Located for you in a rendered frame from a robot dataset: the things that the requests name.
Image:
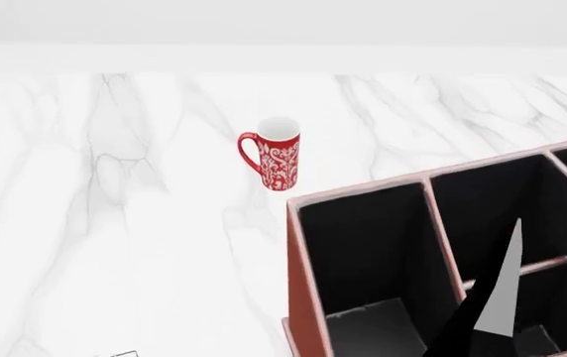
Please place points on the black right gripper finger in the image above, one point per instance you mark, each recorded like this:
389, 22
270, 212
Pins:
499, 297

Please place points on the red caddy with black compartments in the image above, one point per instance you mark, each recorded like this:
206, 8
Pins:
308, 275

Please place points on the red white patterned mug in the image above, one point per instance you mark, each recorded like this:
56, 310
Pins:
279, 158

